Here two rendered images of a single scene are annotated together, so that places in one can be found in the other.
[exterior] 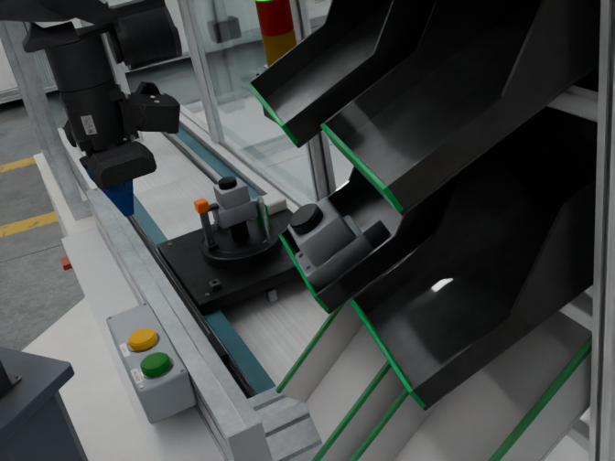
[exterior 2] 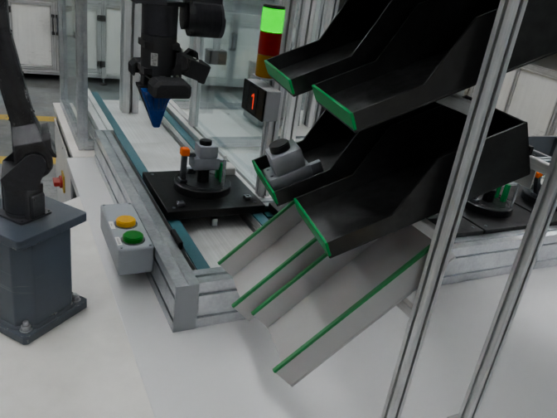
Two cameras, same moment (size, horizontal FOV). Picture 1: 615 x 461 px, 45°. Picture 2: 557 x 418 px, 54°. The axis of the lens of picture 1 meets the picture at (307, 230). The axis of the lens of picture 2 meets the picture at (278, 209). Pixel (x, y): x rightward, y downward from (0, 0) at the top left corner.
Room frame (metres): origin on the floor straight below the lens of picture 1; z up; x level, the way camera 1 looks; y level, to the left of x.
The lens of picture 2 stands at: (-0.17, 0.09, 1.51)
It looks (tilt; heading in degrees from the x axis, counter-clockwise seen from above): 24 degrees down; 352
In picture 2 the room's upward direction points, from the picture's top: 9 degrees clockwise
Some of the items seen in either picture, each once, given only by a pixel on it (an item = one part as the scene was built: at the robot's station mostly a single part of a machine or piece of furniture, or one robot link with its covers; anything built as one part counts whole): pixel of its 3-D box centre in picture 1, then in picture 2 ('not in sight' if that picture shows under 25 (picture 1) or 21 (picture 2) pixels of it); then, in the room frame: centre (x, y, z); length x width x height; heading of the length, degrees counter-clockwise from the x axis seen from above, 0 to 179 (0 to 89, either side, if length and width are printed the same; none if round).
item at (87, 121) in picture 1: (98, 120); (158, 60); (0.76, 0.20, 1.33); 0.19 x 0.06 x 0.08; 21
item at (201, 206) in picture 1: (210, 219); (186, 162); (1.07, 0.15, 1.04); 0.04 x 0.02 x 0.08; 111
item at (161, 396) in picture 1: (148, 358); (125, 235); (0.88, 0.26, 0.93); 0.21 x 0.07 x 0.06; 21
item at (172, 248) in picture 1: (243, 251); (201, 191); (1.09, 0.11, 0.96); 0.24 x 0.24 x 0.02; 21
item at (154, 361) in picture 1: (156, 366); (133, 239); (0.81, 0.24, 0.96); 0.04 x 0.04 x 0.02
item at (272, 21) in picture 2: not in sight; (273, 19); (1.10, -0.01, 1.38); 0.05 x 0.05 x 0.05
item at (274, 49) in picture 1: (281, 48); (267, 65); (1.10, -0.01, 1.28); 0.05 x 0.05 x 0.05
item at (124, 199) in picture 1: (124, 192); (159, 110); (0.74, 0.19, 1.25); 0.06 x 0.04 x 0.07; 111
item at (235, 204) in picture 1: (237, 197); (208, 153); (1.09, 0.10, 1.06); 0.08 x 0.04 x 0.07; 111
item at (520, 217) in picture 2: not in sight; (490, 192); (1.15, -0.67, 1.01); 0.24 x 0.24 x 0.13; 21
